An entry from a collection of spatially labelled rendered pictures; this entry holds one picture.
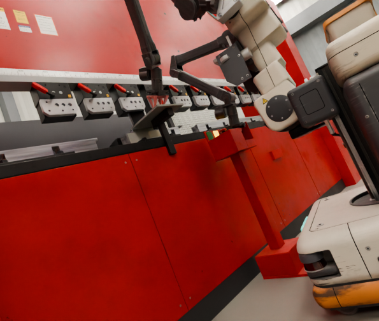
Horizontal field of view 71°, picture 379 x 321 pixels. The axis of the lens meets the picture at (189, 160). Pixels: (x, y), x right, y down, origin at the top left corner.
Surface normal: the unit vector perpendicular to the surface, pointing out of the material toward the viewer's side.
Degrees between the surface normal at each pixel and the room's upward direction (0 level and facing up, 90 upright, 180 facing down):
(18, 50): 90
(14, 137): 90
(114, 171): 90
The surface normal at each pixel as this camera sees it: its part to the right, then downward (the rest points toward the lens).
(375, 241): -0.50, 0.10
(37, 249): 0.63, -0.35
